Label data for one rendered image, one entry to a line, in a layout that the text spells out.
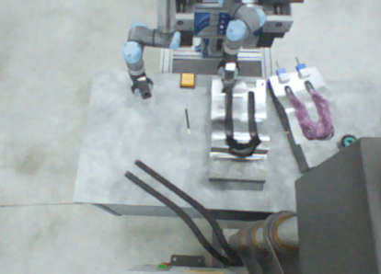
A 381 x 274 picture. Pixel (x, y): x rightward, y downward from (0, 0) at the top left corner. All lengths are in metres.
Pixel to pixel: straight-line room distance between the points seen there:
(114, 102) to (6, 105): 1.36
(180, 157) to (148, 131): 0.21
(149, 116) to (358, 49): 2.05
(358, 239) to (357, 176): 0.06
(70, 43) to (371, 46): 2.54
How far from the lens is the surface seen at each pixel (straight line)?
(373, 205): 0.33
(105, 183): 1.57
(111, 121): 1.66
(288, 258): 0.78
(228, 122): 1.52
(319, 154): 1.55
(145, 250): 2.30
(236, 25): 1.42
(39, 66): 2.97
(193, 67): 2.45
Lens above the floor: 2.29
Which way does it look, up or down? 70 degrees down
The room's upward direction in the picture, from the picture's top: straight up
